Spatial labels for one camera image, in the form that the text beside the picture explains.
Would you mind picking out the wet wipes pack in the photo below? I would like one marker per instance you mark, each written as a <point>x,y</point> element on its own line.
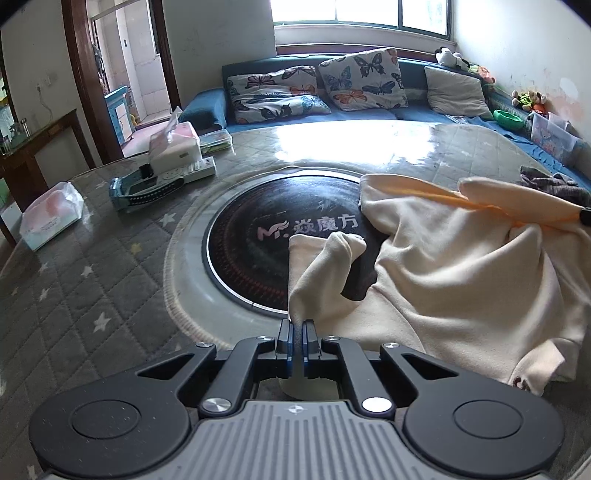
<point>50,214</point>

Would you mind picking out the flat butterfly cushion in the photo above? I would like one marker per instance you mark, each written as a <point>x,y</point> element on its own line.
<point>280,95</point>

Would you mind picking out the colourful plush toys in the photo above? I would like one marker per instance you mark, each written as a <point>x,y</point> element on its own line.
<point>528,101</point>

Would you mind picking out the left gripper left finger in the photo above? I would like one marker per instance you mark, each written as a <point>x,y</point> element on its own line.
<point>250,362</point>

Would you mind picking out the window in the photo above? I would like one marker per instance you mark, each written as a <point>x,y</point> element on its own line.
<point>431,17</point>

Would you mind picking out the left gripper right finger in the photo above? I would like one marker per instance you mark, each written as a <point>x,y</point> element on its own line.
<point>343,360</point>

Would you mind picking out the upright butterfly cushion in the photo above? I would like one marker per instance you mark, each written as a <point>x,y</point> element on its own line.
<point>366,80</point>

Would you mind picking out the white power strip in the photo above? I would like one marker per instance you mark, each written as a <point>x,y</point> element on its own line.
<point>197,170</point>

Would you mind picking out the cream sweater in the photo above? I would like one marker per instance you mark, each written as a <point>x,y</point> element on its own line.
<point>491,277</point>

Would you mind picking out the grey cushion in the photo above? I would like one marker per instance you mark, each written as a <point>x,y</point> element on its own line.
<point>456,94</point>

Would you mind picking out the panda plush toy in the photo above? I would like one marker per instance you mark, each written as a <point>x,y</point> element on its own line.
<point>452,60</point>

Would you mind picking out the tissue box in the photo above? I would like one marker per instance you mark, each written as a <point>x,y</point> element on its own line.
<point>175,146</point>

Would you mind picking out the green bowl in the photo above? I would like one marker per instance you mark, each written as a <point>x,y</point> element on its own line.
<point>509,121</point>

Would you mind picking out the blue corner sofa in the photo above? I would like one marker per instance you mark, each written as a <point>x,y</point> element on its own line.
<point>211,109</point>

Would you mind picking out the round black table heater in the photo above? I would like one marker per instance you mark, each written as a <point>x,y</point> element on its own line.
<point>245,248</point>

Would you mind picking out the green booklet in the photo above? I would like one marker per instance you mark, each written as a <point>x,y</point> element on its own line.
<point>215,141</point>

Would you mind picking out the grey knit garment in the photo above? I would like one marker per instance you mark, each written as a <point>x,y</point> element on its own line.
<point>557,185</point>

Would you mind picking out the clear plastic storage box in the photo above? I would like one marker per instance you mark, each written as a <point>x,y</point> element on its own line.
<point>552,134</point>

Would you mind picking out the blue white kids cabinet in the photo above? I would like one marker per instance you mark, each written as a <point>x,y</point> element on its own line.
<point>116,103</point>

